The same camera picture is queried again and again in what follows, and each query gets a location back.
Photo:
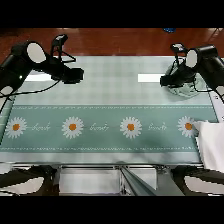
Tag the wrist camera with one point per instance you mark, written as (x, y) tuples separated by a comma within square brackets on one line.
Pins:
[(178, 47), (59, 40)]

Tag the white garment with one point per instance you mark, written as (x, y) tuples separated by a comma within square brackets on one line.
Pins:
[(211, 143)]

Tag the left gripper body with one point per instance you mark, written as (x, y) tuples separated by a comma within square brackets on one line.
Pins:
[(73, 75)]

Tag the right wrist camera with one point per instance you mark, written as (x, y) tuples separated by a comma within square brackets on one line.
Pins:
[(178, 47)]

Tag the grey-green garment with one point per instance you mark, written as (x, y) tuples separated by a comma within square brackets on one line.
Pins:
[(186, 90)]

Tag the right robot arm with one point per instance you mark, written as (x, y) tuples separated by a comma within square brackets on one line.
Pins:
[(208, 63)]

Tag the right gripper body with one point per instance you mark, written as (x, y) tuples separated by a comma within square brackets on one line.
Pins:
[(169, 80)]

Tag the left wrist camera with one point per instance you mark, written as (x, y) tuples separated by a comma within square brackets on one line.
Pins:
[(59, 40)]

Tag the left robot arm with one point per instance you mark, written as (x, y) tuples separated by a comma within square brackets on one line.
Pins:
[(20, 61)]

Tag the silver frame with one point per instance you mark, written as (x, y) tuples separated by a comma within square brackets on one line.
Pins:
[(140, 181)]

